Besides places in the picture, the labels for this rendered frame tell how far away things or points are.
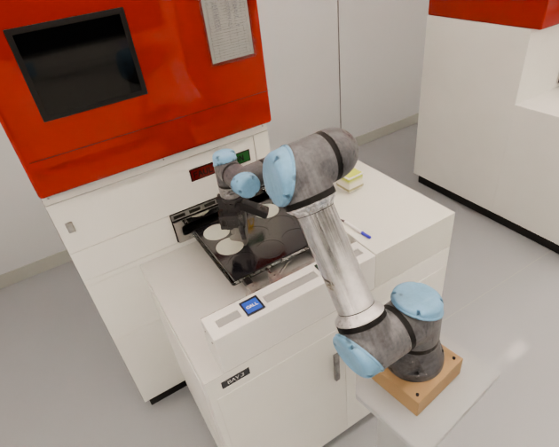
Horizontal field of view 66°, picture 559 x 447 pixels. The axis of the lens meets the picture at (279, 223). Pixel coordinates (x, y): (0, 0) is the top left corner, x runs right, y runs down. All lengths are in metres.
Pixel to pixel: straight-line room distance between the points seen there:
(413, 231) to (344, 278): 0.58
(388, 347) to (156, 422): 1.49
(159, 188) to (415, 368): 1.02
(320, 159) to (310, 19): 2.69
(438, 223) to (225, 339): 0.79
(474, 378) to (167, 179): 1.14
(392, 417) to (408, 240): 0.55
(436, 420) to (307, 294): 0.45
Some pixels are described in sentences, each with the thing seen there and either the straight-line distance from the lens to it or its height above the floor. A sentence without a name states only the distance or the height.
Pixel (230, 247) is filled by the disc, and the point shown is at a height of 0.90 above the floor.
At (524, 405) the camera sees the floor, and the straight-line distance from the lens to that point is 2.29.
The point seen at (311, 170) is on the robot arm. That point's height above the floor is 1.41.
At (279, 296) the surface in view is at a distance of 1.25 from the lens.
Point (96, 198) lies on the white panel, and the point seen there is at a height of 1.14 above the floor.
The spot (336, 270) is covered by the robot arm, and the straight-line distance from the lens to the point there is 0.92.
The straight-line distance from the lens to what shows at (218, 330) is 1.19.
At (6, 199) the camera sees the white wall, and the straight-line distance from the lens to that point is 3.16.
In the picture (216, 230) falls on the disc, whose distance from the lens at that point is 1.64.
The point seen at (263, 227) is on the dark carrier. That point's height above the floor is 0.90.
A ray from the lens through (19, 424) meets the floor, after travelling 2.59.
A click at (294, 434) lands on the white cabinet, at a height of 0.31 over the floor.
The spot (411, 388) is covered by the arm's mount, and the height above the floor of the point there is 0.88.
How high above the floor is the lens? 1.84
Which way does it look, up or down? 36 degrees down
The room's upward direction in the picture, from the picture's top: 7 degrees counter-clockwise
